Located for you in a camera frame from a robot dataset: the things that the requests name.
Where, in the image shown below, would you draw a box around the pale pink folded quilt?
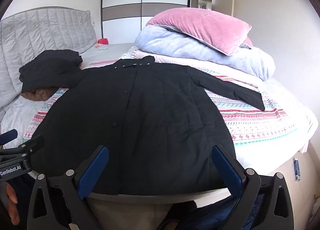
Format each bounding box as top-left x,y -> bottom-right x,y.
131,50 -> 263,88

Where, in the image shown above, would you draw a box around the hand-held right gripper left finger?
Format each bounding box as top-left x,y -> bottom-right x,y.
27,145 -> 109,230

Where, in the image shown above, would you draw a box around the grey quilted headboard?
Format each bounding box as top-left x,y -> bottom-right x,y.
0,7 -> 97,110

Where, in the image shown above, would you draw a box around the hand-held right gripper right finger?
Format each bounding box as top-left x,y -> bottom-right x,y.
211,144 -> 293,230

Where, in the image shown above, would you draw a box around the brown garment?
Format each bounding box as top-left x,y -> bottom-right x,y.
22,87 -> 59,102

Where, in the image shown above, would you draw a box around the pink velvet pillow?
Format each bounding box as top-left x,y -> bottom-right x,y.
239,37 -> 253,49
146,8 -> 252,56

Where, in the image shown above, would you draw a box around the light blue fleece blanket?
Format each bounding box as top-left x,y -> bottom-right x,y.
134,25 -> 275,81

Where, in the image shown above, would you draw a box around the person's legs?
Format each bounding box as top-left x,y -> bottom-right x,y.
160,194 -> 265,230

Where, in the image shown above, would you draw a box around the person's left hand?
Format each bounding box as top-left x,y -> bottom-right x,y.
5,183 -> 21,227

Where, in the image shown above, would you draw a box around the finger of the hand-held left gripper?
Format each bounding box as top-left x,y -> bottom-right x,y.
0,135 -> 45,156
0,129 -> 18,146

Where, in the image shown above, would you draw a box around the black folded garment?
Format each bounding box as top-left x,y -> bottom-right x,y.
19,50 -> 87,93

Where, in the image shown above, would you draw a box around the black coat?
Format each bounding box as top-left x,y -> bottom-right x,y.
29,55 -> 265,195

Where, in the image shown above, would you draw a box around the blue box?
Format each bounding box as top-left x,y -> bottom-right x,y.
293,158 -> 302,182

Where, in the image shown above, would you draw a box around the striped patterned blanket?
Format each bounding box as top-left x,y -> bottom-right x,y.
21,46 -> 299,148

